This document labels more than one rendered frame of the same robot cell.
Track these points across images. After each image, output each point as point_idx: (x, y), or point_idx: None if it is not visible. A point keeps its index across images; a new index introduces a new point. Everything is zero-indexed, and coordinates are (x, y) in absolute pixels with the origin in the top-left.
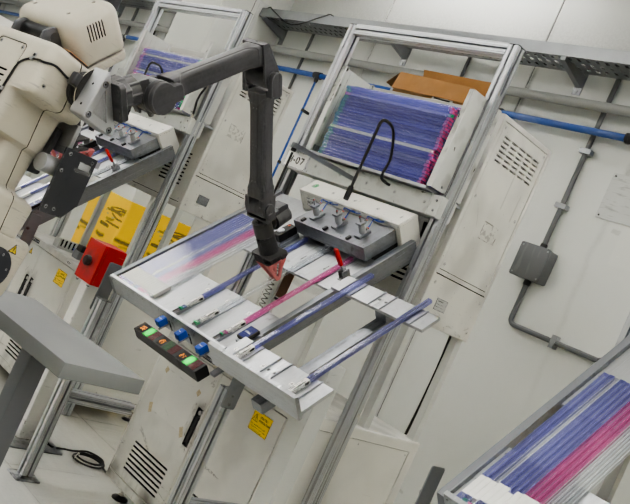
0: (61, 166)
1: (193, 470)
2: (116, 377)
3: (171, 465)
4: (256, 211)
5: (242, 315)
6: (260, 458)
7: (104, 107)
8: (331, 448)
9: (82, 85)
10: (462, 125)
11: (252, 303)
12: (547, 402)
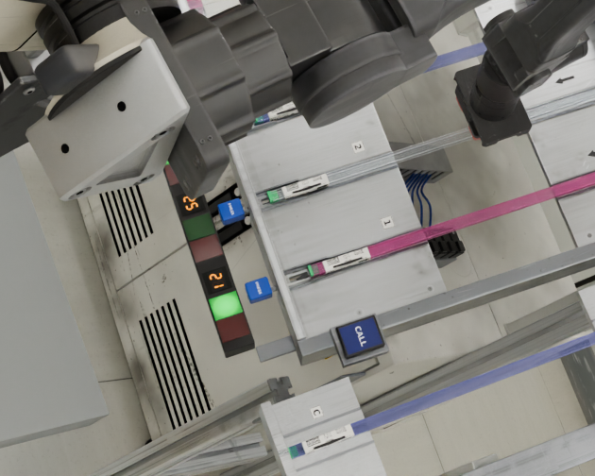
0: None
1: (167, 465)
2: (46, 432)
3: (161, 233)
4: (504, 71)
5: (372, 221)
6: (305, 380)
7: (144, 154)
8: (436, 383)
9: (85, 90)
10: None
11: (405, 189)
12: None
